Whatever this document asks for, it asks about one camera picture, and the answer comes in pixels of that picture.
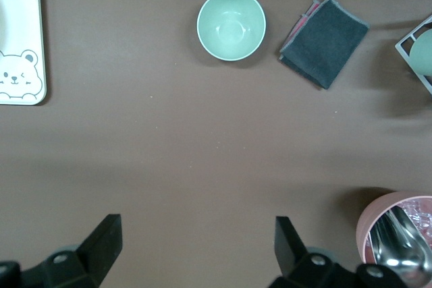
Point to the pink bowl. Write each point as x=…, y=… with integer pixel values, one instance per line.
x=366, y=227

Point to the pink folded cloth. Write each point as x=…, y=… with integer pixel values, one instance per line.
x=305, y=18

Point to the dark grey folded cloth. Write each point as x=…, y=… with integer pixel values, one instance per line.
x=327, y=42

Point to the clear crumpled plastic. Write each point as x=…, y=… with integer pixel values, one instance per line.
x=420, y=215

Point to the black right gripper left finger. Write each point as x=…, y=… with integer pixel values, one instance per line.
x=101, y=247

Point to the metal spoon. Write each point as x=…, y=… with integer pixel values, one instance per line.
x=398, y=264

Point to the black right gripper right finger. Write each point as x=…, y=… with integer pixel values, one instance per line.
x=290, y=251

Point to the pale green bowl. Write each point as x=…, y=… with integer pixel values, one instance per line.
x=231, y=25

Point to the cream bear print tray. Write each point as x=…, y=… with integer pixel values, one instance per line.
x=23, y=15

